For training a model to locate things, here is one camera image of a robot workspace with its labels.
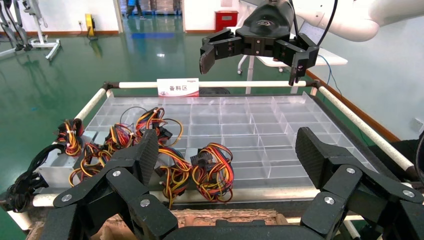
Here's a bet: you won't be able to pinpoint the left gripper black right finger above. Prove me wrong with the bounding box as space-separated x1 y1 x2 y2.
294 126 424 240

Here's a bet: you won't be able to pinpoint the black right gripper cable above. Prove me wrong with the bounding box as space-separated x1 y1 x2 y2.
317 0 339 48

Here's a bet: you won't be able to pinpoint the person in blue clothes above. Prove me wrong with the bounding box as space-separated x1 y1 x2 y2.
125 0 147 20

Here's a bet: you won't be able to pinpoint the yellow floor device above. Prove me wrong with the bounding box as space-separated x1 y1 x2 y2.
84 13 98 41

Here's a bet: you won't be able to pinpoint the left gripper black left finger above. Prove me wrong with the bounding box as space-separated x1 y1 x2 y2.
41 128 180 240

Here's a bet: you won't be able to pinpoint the stacked pallet goods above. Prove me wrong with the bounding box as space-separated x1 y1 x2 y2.
145 0 183 16

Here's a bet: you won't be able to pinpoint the red cabinet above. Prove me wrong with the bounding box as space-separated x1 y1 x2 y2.
214 10 239 33

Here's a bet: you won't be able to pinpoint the white red label sign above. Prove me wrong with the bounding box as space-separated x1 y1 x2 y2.
156 78 200 98

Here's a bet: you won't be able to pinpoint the white metal stand frame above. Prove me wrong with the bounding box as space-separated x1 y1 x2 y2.
0 0 62 62

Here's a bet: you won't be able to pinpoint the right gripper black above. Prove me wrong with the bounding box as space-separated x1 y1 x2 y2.
198 0 321 87

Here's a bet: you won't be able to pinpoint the black coiled cable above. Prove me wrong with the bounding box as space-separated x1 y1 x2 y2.
198 86 231 96

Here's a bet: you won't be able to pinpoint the silver power supply colourful cables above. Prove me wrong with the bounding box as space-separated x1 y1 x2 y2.
183 142 235 204
67 142 115 188
153 145 194 210
134 106 185 148
35 118 85 190
81 123 137 152

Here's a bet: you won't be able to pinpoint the white desk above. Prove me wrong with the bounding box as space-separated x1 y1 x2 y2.
236 25 349 95

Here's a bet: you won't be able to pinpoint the clear plastic divided tray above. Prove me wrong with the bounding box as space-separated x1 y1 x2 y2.
84 92 379 191

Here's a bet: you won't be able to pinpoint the brown cardboard divider box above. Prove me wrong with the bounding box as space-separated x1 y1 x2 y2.
26 207 289 240

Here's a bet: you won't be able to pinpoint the grey metal stand black feet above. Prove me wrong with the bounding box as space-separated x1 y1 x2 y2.
0 0 32 52

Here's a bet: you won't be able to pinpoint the black cable bundle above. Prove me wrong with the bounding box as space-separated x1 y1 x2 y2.
4 144 66 214

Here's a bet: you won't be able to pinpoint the white wall socket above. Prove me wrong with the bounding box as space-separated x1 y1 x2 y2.
410 117 424 134

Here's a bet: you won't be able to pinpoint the white pipe cart frame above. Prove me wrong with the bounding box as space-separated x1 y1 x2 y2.
0 79 422 240

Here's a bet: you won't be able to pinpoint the blue cable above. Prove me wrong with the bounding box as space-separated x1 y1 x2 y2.
317 54 344 98

